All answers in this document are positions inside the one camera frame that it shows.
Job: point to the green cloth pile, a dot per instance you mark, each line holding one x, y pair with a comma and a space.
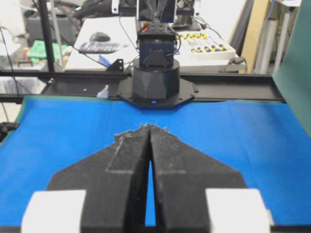
38, 50

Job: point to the screwdriver set white tray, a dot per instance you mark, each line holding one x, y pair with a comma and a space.
203, 45

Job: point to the white desk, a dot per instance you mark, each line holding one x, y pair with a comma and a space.
122, 31

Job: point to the dark keyboard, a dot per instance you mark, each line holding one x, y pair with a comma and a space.
94, 47

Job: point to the black computer mouse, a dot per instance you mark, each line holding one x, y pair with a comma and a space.
99, 37

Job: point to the black aluminium frame rail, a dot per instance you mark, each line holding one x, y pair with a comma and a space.
204, 87

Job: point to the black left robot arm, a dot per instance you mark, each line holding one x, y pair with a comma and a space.
155, 77

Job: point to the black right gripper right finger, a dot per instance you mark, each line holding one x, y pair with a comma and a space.
196, 193

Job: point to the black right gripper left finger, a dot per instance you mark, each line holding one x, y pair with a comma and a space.
103, 193

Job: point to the black vertical pole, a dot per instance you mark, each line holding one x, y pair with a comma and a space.
46, 30

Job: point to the blue table mat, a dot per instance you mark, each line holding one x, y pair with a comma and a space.
264, 141

